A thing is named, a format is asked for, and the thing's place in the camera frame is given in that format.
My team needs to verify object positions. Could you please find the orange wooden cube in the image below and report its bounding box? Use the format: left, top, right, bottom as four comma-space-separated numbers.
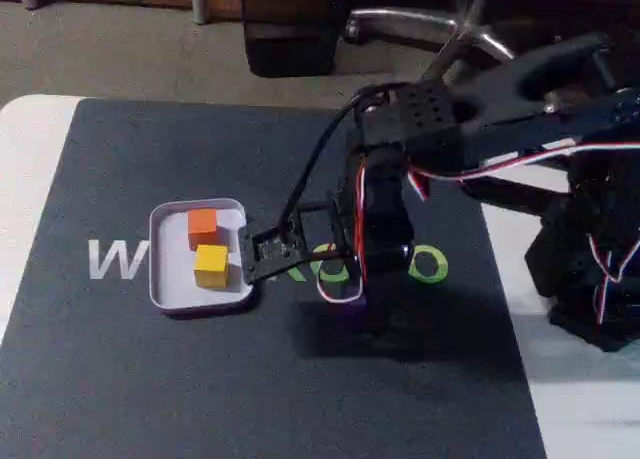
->
186, 208, 220, 251

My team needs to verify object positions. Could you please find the yellow wooden cube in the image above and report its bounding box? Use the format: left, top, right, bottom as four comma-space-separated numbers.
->
193, 243, 231, 290

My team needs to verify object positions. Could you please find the white metal tray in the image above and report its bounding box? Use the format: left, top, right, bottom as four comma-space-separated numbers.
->
148, 197, 257, 316

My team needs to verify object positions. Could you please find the chrome office chair base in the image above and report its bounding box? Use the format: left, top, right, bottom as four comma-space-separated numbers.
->
344, 0, 517, 86

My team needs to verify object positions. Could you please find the dark box on floor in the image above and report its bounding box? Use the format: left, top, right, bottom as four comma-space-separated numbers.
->
238, 0, 342, 79

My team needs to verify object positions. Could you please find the black mat with lettering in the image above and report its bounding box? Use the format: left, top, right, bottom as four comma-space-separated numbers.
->
0, 97, 549, 459

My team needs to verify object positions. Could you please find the red white servo cable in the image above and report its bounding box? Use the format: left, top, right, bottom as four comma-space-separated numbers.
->
316, 152, 370, 306
406, 140, 640, 201
586, 222, 640, 326

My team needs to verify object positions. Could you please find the black camera cable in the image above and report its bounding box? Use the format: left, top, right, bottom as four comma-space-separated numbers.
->
278, 82, 392, 241

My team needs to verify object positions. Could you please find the black gripper camera mount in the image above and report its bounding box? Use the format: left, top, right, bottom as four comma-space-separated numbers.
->
239, 197, 359, 287

